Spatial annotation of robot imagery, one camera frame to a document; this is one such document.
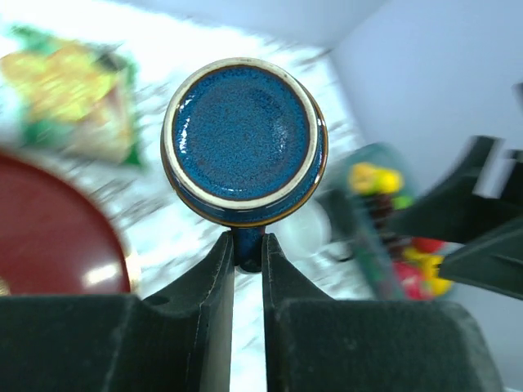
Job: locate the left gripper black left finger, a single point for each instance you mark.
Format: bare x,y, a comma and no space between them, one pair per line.
178,339

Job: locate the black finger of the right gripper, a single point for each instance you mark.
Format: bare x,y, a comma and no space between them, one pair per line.
492,261
453,211

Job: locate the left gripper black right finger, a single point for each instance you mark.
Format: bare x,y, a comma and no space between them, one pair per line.
317,343

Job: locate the dark blue mug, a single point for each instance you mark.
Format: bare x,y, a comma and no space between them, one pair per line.
244,144

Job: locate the light blue white mug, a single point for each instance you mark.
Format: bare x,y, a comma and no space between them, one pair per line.
305,232

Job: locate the red toy apple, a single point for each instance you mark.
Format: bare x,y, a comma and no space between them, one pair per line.
427,245

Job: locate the green toy lime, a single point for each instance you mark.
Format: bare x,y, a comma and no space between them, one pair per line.
402,202

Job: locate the yellow toy fruit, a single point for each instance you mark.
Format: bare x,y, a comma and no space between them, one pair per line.
429,266

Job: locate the dark toy grapes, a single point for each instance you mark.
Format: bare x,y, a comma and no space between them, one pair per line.
380,207

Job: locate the red toy dragon fruit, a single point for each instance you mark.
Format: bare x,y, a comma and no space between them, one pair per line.
412,281

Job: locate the teal transparent fruit container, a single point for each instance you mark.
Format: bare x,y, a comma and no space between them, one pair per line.
352,223

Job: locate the yellow toy lemon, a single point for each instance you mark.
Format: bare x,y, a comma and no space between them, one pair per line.
366,178

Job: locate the red round tray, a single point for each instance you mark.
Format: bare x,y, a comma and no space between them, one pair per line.
54,240

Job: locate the green chips bag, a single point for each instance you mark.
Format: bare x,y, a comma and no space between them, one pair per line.
69,96

